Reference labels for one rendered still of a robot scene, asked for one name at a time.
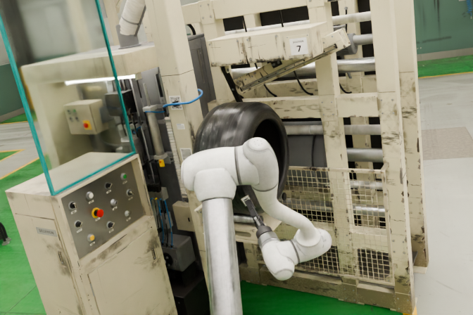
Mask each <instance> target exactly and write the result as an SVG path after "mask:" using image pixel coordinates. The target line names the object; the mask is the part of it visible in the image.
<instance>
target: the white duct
mask: <svg viewBox="0 0 473 315"><path fill-rule="evenodd" d="M144 7H145V0H127V1H126V3H125V7H124V10H123V12H122V15H121V19H120V22H119V24H120V26H121V28H120V30H121V31H120V33H121V34H123V35H130V34H135V32H136V30H137V26H138V25H137V24H138V23H139V21H140V18H141V15H142V12H143V9H144Z"/></svg>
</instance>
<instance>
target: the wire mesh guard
mask: <svg viewBox="0 0 473 315"><path fill-rule="evenodd" d="M289 169H290V170H291V174H292V170H300V171H301V170H305V173H306V171H310V173H311V171H315V173H316V171H320V173H321V171H322V172H331V175H332V172H341V177H342V172H346V173H347V172H352V175H353V173H363V178H364V173H368V174H369V179H370V174H374V178H375V174H381V179H382V186H379V187H383V191H377V188H376V191H375V192H376V194H377V192H383V196H384V197H383V198H384V201H383V202H381V203H384V212H385V220H386V235H387V243H388V246H384V247H388V251H385V252H389V256H387V257H389V265H386V266H389V267H390V270H388V271H390V276H391V282H390V283H387V282H386V281H385V279H384V280H379V279H380V277H375V278H379V279H374V278H369V274H368V278H366V277H362V276H354V275H349V274H344V271H341V272H343V273H342V274H341V273H339V270H338V273H337V272H334V271H335V270H334V268H333V270H332V271H333V272H332V271H325V269H324V270H320V269H322V268H320V267H319V269H311V267H315V264H317V263H315V264H314V266H309V267H310V268H306V267H302V266H297V265H296V266H294V269H296V270H301V271H308V272H313V273H317V274H325V275H330V276H338V277H342V278H349V279H354V280H359V281H367V282H371V283H379V284H384V285H391V286H395V281H394V272H393V255H392V247H391V231H390V222H389V206H388V198H387V189H386V171H385V170H383V169H349V168H331V167H297V166H289ZM359 181H364V185H365V181H368V180H359V179H358V184H359ZM364 185H356V186H359V190H354V195H355V191H362V190H360V186H364ZM359 196H361V194H360V195H359ZM331 208H335V211H336V208H337V207H336V206H335V207H330V212H331ZM325 211H326V207H325ZM323 217H327V212H326V216H323ZM330 217H332V212H331V216H330ZM378 217H379V211H378ZM251 244H252V249H253V256H254V262H255V263H259V264H265V261H264V259H263V260H260V261H257V259H256V257H257V255H259V254H257V253H256V251H258V249H257V250H256V246H255V244H253V243H251ZM298 265H301V264H298ZM315 268H318V267H315ZM345 273H348V272H345ZM350 274H353V273H350ZM358 275H361V274H358Z"/></svg>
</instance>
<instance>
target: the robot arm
mask: <svg viewBox="0 0 473 315"><path fill-rule="evenodd" d="M181 179H182V183H183V184H184V186H185V188H187V189H188V190H190V191H194V192H195V194H196V197H197V199H198V201H199V202H200V203H202V213H203V231H204V241H205V250H206V264H207V274H208V292H209V302H210V315H243V311H242V303H241V289H240V281H239V267H238V259H237V245H236V237H235V230H234V215H233V208H232V200H233V199H234V196H235V192H236V188H237V186H239V185H251V187H252V189H253V191H254V193H255V195H256V197H257V199H258V202H259V204H260V206H261V207H262V209H263V210H264V211H265V212H266V213H267V214H268V215H270V216H271V217H273V218H275V219H278V220H280V221H282V222H284V223H286V224H289V225H292V226H294V227H296V228H298V230H297V232H296V235H295V236H294V238H293V239H291V240H288V241H284V242H280V240H279V239H278V237H277V234H276V233H275V232H273V231H272V229H271V227H269V226H266V225H265V224H264V223H263V221H262V219H261V218H260V216H259V214H258V213H257V212H256V211H257V210H256V207H255V206H254V204H253V202H252V201H251V199H250V200H248V201H246V202H245V203H246V205H247V207H248V210H249V212H250V213H251V216H252V218H253V221H254V223H255V225H256V228H257V231H256V237H257V239H258V244H259V246H260V249H261V252H262V253H263V259H264V261H265V264H266V266H267V267H268V269H269V270H270V273H271V274H272V275H273V276H274V277H275V278H276V279H277V280H280V281H284V280H287V279H289V278H291V277H292V276H293V274H294V266H295V265H297V264H299V263H301V262H306V261H309V260H311V259H314V258H316V257H319V256H320V255H323V254H324V253H325V252H326V251H328V250H329V248H330V247H331V245H332V238H331V236H330V234H329V233H328V232H327V231H325V230H324V229H316V228H315V227H314V226H313V224H312V223H311V221H310V220H309V219H308V218H306V217H304V216H303V215H302V214H299V213H297V212H295V211H293V210H292V209H290V208H288V207H286V206H284V205H283V204H281V203H280V202H279V201H278V200H277V188H278V183H279V168H278V164H277V159H276V155H275V153H274V151H273V149H272V147H271V145H270V144H269V143H268V142H267V141H266V140H265V139H262V138H252V139H249V140H247V142H245V143H244V144H243V145H242V146H237V147H223V148H214V149H209V150H203V151H201V152H198V153H195V154H193V155H191V156H189V157H188V158H187V159H186V160H185V161H183V163H182V166H181Z"/></svg>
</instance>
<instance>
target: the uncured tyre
mask: <svg viewBox="0 0 473 315"><path fill-rule="evenodd" d="M252 138H262V139H265V140H266V141H267V142H268V143H269V144H270V145H271V147H272V149H273V151H274V153H275V155H276V159H277V164H278V168H279V183H278V188H277V199H279V197H280V195H281V194H282V191H283V190H284V187H285V184H286V179H287V176H288V171H289V142H288V137H287V134H286V129H285V127H284V124H283V122H282V120H281V118H280V117H279V115H278V114H277V113H276V112H275V111H274V110H273V109H272V108H271V107H270V106H269V105H267V104H265V103H261V102H257V101H251V102H233V103H223V104H221V105H218V106H216V107H214V108H213V109H212V110H211V111H210V112H209V113H208V114H207V115H206V116H205V118H204V119H203V121H202V123H201V124H200V126H199V128H198V130H197V132H196V136H195V139H194V145H193V150H192V155H193V154H195V153H198V152H201V151H203V150H209V149H214V148H223V147H237V146H242V145H243V144H244V143H245V142H247V140H249V139H252ZM247 195H248V196H249V198H250V199H251V200H252V202H253V204H254V206H255V207H256V210H257V211H256V212H257V213H258V214H261V213H264V212H265V211H264V210H263V209H262V207H261V206H260V204H259V202H258V199H257V197H256V195H255V193H254V191H253V189H252V187H251V185H239V186H236V192H235V196H234V199H233V200H232V208H233V213H239V214H251V213H250V212H249V210H248V207H247V206H245V205H244V204H243V202H242V201H241V199H242V198H244V197H245V196H247Z"/></svg>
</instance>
